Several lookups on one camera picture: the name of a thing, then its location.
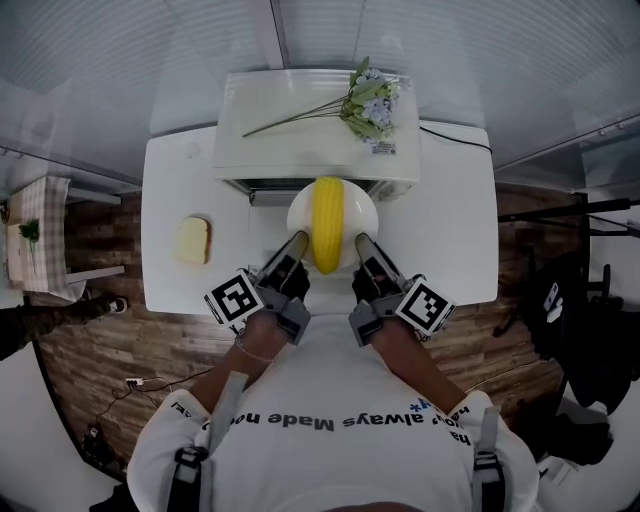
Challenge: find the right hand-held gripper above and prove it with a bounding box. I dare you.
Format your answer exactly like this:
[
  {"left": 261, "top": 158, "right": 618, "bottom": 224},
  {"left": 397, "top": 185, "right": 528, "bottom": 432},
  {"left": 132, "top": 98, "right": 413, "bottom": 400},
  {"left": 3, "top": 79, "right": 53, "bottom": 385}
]
[{"left": 348, "top": 232, "right": 457, "bottom": 349}]

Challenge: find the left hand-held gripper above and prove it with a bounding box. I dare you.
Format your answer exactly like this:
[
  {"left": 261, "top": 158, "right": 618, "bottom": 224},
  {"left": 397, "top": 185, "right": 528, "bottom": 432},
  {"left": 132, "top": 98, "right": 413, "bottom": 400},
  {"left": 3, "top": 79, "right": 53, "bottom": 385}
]
[{"left": 203, "top": 231, "right": 312, "bottom": 346}]

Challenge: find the yellow corn cob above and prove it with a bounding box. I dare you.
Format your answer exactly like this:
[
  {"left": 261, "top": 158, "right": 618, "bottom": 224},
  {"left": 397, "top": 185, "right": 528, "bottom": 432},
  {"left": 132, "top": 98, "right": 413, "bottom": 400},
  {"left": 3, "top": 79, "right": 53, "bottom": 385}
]
[{"left": 310, "top": 175, "right": 346, "bottom": 276}]

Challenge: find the white round plate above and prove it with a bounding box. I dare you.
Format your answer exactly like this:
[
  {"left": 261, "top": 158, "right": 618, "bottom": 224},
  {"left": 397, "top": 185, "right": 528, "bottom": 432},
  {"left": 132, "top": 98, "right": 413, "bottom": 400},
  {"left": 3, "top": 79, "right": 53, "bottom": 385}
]
[{"left": 286, "top": 178, "right": 380, "bottom": 269}]

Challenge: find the white microwave oven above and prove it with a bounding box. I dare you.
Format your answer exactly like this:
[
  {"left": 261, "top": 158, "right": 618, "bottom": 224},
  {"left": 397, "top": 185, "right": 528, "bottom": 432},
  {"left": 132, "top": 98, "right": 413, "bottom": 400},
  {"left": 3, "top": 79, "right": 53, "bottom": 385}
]
[{"left": 213, "top": 68, "right": 422, "bottom": 296}]

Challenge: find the person's right forearm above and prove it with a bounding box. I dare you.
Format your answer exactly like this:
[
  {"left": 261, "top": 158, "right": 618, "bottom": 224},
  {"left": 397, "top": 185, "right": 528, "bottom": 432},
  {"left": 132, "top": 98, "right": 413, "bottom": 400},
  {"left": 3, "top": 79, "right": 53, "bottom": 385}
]
[{"left": 367, "top": 317, "right": 469, "bottom": 416}]

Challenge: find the person's left forearm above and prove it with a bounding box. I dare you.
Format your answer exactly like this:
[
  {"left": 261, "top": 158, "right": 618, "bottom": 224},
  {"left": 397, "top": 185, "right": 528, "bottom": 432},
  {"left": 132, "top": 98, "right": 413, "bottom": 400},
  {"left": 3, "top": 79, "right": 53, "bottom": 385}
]
[{"left": 189, "top": 312, "right": 296, "bottom": 416}]

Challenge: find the white desk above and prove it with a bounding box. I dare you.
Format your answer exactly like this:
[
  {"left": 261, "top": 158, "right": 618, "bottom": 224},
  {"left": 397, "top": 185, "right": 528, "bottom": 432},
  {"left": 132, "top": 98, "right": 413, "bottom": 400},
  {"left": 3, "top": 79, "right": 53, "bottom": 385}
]
[{"left": 141, "top": 119, "right": 500, "bottom": 316}]

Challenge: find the yellow bread slice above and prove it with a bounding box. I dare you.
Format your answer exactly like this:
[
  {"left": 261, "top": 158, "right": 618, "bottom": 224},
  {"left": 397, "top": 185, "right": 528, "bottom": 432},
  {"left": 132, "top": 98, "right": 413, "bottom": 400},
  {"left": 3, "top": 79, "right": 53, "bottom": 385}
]
[{"left": 173, "top": 214, "right": 213, "bottom": 266}]

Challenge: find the artificial flower bouquet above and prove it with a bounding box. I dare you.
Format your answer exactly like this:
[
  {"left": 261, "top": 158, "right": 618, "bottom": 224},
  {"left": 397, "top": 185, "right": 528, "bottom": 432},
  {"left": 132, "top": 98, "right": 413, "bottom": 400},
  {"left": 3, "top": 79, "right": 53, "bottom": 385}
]
[{"left": 241, "top": 55, "right": 411, "bottom": 144}]

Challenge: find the black framed whiteboard stand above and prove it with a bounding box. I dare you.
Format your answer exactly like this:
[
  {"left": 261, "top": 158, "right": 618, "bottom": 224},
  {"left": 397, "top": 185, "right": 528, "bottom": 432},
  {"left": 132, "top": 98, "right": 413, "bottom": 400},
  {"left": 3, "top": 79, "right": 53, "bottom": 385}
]
[{"left": 497, "top": 192, "right": 640, "bottom": 236}]

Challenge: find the small checkered side table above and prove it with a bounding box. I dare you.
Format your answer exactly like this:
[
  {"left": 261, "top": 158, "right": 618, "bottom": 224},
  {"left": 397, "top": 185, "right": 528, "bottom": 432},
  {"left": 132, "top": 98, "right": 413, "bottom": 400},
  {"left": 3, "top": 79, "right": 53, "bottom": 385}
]
[{"left": 5, "top": 175, "right": 126, "bottom": 301}]

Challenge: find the person's white printed shirt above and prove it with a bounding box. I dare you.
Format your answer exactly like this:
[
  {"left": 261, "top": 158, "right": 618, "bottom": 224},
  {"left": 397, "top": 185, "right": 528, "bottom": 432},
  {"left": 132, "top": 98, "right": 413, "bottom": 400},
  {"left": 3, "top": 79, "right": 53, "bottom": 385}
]
[{"left": 126, "top": 312, "right": 541, "bottom": 512}]

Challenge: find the black office chair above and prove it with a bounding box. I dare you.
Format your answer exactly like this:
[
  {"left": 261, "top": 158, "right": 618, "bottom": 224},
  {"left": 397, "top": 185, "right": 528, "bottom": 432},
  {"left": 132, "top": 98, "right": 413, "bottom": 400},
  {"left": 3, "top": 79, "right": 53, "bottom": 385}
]
[{"left": 492, "top": 244, "right": 640, "bottom": 416}]

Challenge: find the checkered tablecloth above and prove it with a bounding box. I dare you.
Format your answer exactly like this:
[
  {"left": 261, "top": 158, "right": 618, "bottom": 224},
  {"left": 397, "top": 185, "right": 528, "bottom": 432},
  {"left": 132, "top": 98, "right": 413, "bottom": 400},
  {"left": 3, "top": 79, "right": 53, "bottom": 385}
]
[{"left": 5, "top": 175, "right": 84, "bottom": 301}]

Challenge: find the small green potted plant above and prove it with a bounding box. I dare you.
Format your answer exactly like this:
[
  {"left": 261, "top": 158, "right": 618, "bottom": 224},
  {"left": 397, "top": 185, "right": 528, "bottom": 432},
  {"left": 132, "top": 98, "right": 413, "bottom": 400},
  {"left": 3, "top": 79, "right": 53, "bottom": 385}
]
[{"left": 18, "top": 218, "right": 41, "bottom": 251}]

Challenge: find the black electronics box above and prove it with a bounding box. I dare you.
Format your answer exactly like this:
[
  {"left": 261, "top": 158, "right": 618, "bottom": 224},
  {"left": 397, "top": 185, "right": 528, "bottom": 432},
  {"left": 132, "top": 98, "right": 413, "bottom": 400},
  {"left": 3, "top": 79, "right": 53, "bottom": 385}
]
[{"left": 79, "top": 422, "right": 126, "bottom": 476}]

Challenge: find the beaded bracelet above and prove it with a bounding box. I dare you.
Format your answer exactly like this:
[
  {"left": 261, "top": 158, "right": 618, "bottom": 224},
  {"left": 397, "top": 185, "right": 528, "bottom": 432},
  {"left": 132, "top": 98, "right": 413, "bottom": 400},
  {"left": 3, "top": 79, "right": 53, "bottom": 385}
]
[{"left": 233, "top": 332, "right": 279, "bottom": 364}]

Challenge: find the thin black cable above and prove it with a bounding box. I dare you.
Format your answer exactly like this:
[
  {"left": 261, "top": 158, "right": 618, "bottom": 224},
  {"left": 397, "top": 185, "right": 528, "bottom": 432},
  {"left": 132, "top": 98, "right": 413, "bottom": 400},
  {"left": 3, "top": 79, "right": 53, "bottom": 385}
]
[{"left": 418, "top": 124, "right": 494, "bottom": 156}]

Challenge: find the grey left shoulder strap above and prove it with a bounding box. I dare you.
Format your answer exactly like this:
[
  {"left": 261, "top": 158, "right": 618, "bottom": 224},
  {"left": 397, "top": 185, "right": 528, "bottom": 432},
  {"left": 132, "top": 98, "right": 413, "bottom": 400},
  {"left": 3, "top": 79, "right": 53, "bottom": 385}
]
[{"left": 172, "top": 369, "right": 249, "bottom": 512}]

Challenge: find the grey shoulder strap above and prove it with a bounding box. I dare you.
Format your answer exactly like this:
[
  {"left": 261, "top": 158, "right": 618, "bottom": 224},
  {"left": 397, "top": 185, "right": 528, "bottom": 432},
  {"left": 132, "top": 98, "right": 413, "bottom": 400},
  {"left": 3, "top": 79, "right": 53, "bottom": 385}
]
[
  {"left": 172, "top": 369, "right": 249, "bottom": 512},
  {"left": 472, "top": 404, "right": 504, "bottom": 512}
]

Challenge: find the black floor cable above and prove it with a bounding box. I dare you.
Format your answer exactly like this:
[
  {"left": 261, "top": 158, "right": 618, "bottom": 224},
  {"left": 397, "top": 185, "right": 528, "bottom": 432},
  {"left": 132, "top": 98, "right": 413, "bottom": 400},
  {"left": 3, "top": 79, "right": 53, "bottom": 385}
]
[{"left": 94, "top": 367, "right": 216, "bottom": 426}]

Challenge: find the grey right shoulder strap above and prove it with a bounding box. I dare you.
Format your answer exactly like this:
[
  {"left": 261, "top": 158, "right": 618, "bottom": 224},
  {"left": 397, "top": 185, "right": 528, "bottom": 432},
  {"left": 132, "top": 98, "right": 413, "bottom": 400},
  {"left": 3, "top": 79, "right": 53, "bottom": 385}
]
[{"left": 472, "top": 404, "right": 504, "bottom": 512}]

